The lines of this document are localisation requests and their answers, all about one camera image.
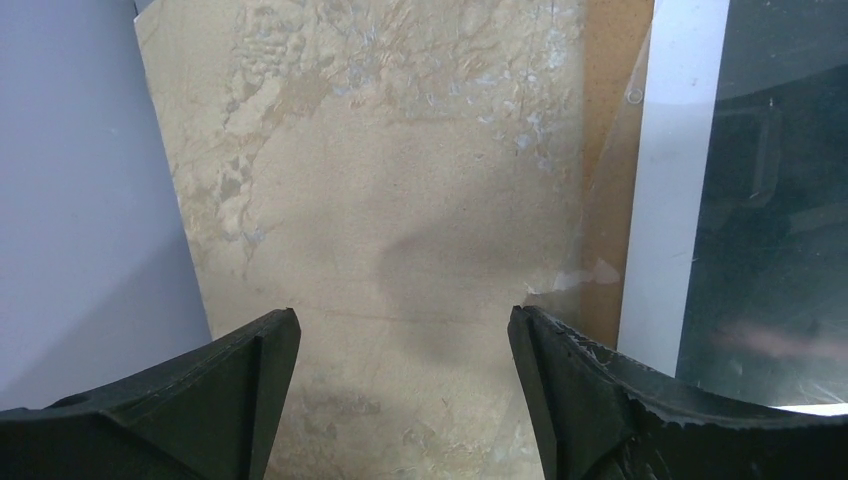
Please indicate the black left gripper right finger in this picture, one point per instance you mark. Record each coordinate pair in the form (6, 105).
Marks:
(598, 414)

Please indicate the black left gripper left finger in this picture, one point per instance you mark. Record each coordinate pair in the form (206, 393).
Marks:
(211, 413)

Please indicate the printed photo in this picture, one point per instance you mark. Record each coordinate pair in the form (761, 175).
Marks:
(716, 231)

